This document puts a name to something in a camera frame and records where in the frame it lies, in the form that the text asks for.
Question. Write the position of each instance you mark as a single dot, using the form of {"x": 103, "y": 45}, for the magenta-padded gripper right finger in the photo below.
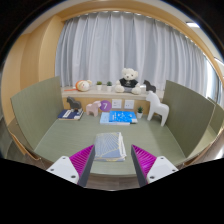
{"x": 160, "y": 166}

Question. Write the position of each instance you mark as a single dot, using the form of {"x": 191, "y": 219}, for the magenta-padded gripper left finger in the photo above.
{"x": 63, "y": 166}

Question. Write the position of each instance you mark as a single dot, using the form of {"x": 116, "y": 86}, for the navy blue book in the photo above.
{"x": 69, "y": 114}

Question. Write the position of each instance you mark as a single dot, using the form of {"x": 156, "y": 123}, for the tiny potted plant white pot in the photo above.
{"x": 140, "y": 114}

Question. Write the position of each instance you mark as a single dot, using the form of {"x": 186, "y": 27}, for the green desk partition panel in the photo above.
{"x": 186, "y": 116}
{"x": 36, "y": 110}

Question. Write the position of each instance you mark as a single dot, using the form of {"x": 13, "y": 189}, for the white wooden horse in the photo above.
{"x": 157, "y": 108}

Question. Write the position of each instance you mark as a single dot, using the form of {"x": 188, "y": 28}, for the bright blue book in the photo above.
{"x": 122, "y": 116}

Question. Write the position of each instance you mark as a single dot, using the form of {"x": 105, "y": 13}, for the light blue book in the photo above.
{"x": 104, "y": 118}

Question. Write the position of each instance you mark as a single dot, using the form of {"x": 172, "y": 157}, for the pink wooden horse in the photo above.
{"x": 93, "y": 109}

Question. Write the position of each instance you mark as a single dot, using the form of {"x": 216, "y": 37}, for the purple round number sign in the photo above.
{"x": 105, "y": 106}

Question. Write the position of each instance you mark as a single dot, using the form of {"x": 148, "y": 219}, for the small dark wooden horse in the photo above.
{"x": 150, "y": 87}

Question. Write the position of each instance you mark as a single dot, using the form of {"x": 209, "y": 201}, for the wooden desk back ledge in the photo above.
{"x": 100, "y": 95}

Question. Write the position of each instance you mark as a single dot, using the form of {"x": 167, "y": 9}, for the orange and white plush toy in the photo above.
{"x": 83, "y": 85}

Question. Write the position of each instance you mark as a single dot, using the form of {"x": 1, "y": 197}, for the small potted plant white pot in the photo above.
{"x": 109, "y": 88}
{"x": 99, "y": 87}

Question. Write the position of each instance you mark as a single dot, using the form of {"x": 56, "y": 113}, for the white teddy bear black shirt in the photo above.
{"x": 128, "y": 83}

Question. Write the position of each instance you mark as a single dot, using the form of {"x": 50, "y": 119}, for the grey-white curtain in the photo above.
{"x": 126, "y": 43}

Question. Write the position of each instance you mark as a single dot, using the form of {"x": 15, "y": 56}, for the white ceiling light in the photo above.
{"x": 192, "y": 24}

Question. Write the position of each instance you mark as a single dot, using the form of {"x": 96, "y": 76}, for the white wall socket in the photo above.
{"x": 116, "y": 104}
{"x": 129, "y": 104}

